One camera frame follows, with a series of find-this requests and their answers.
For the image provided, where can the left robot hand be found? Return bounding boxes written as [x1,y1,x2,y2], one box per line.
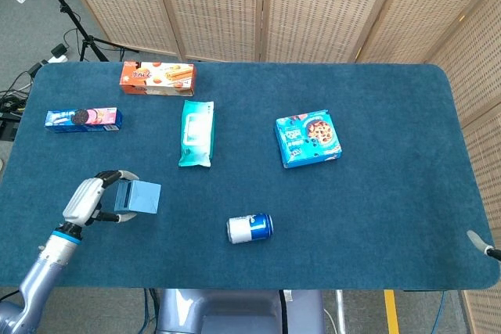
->
[60,169,140,233]

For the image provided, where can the small light blue box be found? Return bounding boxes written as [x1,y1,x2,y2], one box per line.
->
[114,178,162,216]

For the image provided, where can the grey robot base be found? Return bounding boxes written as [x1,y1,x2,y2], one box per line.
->
[156,289,326,334]

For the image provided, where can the blue pink Oreo pack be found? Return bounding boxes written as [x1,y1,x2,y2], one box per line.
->
[44,106,123,134]

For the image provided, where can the orange wafer biscuit box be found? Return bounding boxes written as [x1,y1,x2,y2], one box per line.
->
[119,60,196,98]

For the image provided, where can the blue chocolate chip cookie box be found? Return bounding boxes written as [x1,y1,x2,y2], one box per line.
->
[275,110,343,170]

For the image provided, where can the green wet wipes pack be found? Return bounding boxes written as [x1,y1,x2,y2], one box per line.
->
[178,99,215,169]

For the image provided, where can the white power strip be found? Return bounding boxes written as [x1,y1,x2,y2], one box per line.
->
[41,44,69,65]

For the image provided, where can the blue and white drink can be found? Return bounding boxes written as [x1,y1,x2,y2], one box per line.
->
[225,213,274,245]

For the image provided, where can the black tripod stand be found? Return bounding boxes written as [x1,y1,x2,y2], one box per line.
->
[31,0,140,63]

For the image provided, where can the wooden rattan folding screen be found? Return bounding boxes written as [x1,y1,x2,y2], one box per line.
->
[54,0,501,64]
[424,0,501,334]

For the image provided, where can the dark blue table cloth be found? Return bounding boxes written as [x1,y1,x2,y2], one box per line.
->
[0,62,500,291]

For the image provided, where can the silver table leg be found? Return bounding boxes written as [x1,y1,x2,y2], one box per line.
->
[334,289,348,334]

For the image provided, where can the yellow floor tape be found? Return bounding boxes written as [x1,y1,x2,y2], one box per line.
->
[383,289,401,334]

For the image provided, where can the black floor cables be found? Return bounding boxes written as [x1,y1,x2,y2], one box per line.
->
[0,70,40,118]

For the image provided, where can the blue cable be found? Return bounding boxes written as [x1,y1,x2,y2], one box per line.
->
[142,289,157,334]
[431,289,448,334]

